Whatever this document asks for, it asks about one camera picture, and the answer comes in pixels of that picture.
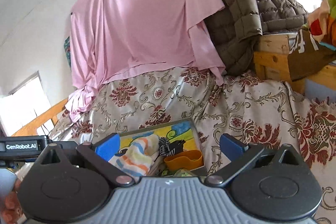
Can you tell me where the wooden bed rail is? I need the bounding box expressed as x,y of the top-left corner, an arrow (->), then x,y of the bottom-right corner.
10,98 -> 69,138

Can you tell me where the olive quilted jacket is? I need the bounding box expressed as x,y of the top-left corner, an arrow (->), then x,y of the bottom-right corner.
202,0 -> 309,76

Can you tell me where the floral satin blanket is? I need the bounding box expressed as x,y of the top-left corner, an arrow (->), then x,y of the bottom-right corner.
16,65 -> 336,224

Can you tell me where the window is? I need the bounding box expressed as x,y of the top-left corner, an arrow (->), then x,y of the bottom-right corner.
0,70 -> 51,135

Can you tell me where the teal wall poster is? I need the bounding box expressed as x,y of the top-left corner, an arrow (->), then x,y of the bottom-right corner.
64,36 -> 72,72

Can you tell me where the cartoon print tray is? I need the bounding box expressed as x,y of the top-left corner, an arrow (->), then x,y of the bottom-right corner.
118,117 -> 208,177

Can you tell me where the wooden shelf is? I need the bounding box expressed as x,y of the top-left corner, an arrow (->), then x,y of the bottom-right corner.
253,32 -> 336,94

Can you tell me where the pink bed sheet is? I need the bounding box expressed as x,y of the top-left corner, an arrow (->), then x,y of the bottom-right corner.
64,0 -> 227,123

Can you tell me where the orange container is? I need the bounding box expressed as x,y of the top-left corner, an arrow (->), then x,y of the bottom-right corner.
164,150 -> 204,170

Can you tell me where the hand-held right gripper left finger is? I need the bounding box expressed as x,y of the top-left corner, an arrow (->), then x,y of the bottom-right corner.
34,133 -> 134,185

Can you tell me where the person's left hand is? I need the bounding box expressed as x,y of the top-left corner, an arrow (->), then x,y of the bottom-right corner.
0,177 -> 23,222

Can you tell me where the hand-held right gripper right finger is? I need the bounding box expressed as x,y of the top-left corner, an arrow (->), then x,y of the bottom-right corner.
205,133 -> 303,185

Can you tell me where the multicolour soft toy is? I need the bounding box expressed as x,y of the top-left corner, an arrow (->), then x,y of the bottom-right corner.
302,0 -> 336,52

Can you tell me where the brown cardboard box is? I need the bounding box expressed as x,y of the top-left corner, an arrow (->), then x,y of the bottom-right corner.
287,30 -> 336,82

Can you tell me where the black striped sock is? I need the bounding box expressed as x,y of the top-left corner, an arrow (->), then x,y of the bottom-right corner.
157,136 -> 185,157

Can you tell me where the striped towel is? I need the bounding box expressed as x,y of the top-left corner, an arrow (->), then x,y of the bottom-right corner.
108,133 -> 160,182

